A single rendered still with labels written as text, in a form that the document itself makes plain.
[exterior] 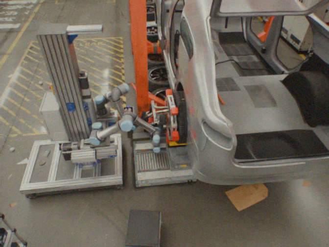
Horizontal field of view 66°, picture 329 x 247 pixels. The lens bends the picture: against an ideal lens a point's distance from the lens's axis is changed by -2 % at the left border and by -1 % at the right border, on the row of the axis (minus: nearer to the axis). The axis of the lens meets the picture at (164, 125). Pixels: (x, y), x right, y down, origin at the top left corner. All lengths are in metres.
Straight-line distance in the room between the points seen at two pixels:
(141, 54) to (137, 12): 0.49
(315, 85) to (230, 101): 0.98
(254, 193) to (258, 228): 0.48
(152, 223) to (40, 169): 1.72
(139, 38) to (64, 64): 0.92
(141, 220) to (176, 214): 0.59
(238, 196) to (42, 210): 2.51
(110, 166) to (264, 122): 2.04
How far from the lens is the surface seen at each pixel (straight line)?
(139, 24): 3.01
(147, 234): 2.87
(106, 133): 2.72
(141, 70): 3.27
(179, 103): 2.95
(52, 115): 2.98
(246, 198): 3.65
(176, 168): 3.57
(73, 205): 3.58
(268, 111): 3.38
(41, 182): 3.66
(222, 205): 3.51
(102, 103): 3.28
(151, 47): 5.29
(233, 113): 3.19
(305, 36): 7.27
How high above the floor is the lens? 2.96
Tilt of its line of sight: 43 degrees down
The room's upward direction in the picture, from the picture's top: 2 degrees clockwise
